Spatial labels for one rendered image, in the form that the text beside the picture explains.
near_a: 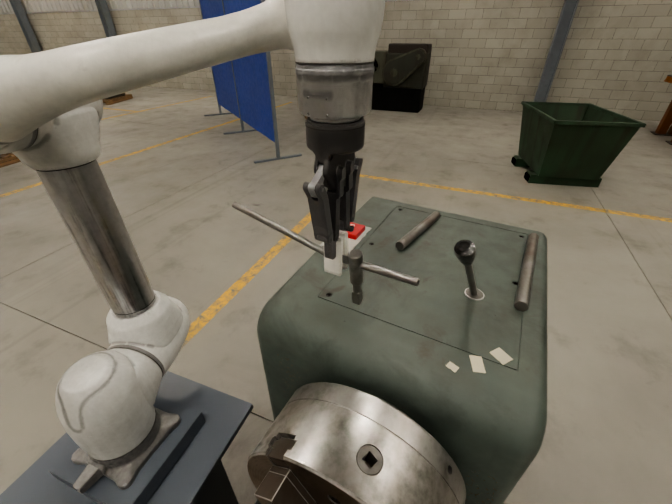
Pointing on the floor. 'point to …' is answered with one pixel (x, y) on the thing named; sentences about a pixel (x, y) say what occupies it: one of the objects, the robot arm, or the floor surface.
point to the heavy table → (665, 118)
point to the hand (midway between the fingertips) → (336, 251)
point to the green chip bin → (570, 142)
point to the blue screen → (245, 82)
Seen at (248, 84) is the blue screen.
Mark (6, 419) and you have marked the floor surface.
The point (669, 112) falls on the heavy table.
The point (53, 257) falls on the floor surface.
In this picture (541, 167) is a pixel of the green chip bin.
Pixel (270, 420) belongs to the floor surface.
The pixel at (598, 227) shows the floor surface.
